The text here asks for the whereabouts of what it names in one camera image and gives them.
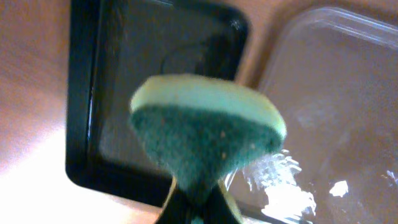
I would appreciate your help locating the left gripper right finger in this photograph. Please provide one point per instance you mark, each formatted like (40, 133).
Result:
(221, 208)

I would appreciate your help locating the black rectangular tray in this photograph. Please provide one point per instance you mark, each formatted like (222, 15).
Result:
(115, 45)

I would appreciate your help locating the green yellow scrub sponge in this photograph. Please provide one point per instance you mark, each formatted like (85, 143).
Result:
(199, 129)

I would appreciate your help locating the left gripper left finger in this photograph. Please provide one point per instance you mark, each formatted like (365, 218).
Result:
(176, 209)

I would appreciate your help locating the brown plastic serving tray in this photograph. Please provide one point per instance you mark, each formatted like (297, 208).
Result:
(333, 76)

